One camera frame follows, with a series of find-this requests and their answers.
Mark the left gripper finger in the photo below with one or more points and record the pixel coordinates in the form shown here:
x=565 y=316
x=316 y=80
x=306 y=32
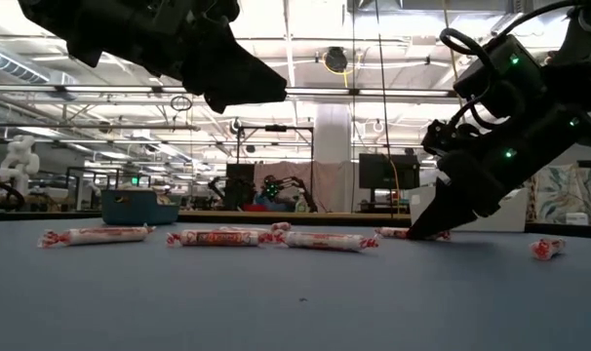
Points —
x=232 y=68
x=237 y=103

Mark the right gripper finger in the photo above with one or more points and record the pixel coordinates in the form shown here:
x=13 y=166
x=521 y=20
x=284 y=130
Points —
x=437 y=214

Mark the red white Smarties candy roll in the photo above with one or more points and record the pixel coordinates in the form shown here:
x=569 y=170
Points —
x=329 y=241
x=95 y=236
x=281 y=226
x=546 y=248
x=390 y=233
x=217 y=238
x=275 y=237

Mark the black background robot arm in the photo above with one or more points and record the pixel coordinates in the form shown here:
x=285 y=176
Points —
x=282 y=184

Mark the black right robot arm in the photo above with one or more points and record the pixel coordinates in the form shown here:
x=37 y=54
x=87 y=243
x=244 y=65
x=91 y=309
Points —
x=588 y=73

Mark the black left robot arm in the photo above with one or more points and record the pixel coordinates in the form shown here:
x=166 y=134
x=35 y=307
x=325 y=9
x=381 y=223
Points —
x=47 y=12

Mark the white plastic bin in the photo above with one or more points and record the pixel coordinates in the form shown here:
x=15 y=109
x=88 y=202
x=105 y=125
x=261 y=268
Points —
x=512 y=219

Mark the black background monitor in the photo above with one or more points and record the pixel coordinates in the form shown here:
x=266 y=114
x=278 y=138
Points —
x=239 y=185
x=388 y=170

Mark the leaf patterned fabric panel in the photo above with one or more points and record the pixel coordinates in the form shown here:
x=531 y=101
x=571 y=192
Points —
x=563 y=192

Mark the white building column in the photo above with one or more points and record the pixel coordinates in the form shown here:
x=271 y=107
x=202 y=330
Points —
x=332 y=131

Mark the small white box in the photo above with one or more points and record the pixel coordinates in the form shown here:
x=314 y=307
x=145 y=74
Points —
x=577 y=218

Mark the pink cloth curtain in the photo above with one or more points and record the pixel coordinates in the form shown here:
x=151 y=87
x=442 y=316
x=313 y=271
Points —
x=334 y=180

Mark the teal plastic bin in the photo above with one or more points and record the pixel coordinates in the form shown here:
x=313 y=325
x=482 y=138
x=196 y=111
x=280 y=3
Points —
x=134 y=209

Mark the black metal stand frame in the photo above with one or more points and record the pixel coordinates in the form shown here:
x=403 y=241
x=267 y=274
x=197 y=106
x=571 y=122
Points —
x=275 y=128

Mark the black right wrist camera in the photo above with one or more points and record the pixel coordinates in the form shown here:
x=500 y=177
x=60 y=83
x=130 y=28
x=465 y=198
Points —
x=505 y=73

